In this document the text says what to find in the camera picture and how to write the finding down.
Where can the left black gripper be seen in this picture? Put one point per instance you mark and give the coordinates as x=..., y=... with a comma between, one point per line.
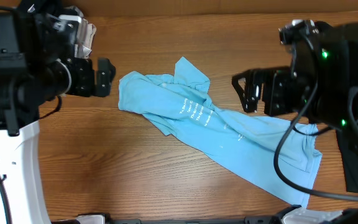
x=85, y=86

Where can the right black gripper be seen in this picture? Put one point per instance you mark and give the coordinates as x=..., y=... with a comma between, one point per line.
x=278, y=83

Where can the light blue t-shirt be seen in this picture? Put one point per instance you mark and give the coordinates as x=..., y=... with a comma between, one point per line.
x=178, y=104

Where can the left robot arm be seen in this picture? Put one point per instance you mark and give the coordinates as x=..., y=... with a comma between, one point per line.
x=43, y=56

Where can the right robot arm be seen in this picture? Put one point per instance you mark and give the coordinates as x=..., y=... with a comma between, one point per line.
x=321, y=83

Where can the beige folded garment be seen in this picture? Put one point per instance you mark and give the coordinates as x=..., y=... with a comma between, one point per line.
x=85, y=35

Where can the black folded garment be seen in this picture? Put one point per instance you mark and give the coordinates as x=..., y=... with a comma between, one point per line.
x=53, y=7

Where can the black unfolded garment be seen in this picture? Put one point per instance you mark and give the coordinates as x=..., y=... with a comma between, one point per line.
x=349, y=162

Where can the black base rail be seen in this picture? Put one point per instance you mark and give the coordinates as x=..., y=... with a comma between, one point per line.
x=191, y=221

